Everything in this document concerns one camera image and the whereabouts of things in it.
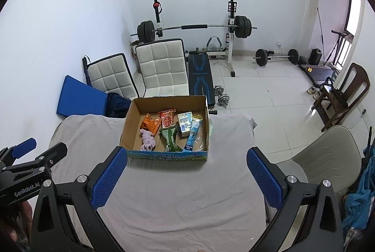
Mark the beige plastic chair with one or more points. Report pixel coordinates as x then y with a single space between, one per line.
328 158

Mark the treadmill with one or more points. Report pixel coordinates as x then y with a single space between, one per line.
320 71

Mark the chrome dumbbell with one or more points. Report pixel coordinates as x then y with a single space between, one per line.
222 96

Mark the pair of white shoes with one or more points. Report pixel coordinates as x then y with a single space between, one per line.
314 92

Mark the green snack packet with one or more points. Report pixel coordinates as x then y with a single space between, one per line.
170 139

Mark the grey table cloth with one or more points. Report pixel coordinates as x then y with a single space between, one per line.
181 199

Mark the long barbell with black plates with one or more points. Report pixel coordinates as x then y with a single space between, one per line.
193 27

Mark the black weight bench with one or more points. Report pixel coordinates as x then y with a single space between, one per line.
199 79

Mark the blue crumpled cloth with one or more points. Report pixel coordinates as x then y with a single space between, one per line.
359 199

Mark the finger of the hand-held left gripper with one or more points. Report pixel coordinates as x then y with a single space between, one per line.
49 156
23 148

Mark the cardboard box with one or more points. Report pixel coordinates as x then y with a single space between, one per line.
131 134

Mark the short barbell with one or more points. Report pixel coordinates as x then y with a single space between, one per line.
261 57

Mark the white padded chair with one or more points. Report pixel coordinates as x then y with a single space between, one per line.
162 67
112 74

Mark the small white blue carton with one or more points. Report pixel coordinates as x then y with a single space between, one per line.
184 123

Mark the brown wooden chair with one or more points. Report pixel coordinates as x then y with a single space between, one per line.
356 82

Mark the window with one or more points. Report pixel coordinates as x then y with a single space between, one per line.
353 11

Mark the red snack packet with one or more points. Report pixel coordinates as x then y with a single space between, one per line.
167 118

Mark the black slim bag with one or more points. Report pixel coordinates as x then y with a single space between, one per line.
85 70

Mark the loose black weight plate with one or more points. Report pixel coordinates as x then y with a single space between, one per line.
303 60

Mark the blue foam mat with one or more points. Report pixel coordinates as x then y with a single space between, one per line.
79 96

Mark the pale pink cloth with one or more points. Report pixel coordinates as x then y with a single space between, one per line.
148 140

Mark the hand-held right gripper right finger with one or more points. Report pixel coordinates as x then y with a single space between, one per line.
263 178

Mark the orange snack packet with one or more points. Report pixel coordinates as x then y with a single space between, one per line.
151 123

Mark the dark blue cloth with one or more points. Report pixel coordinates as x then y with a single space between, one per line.
117 105

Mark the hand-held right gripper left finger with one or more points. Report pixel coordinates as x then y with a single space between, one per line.
110 175

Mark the light blue tube packet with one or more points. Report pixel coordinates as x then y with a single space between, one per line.
194 134

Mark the white barbell rack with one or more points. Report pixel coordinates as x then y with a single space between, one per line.
230 47

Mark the black speaker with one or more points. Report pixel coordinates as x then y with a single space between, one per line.
315 56

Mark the person's left forearm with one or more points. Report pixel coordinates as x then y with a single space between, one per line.
25 211

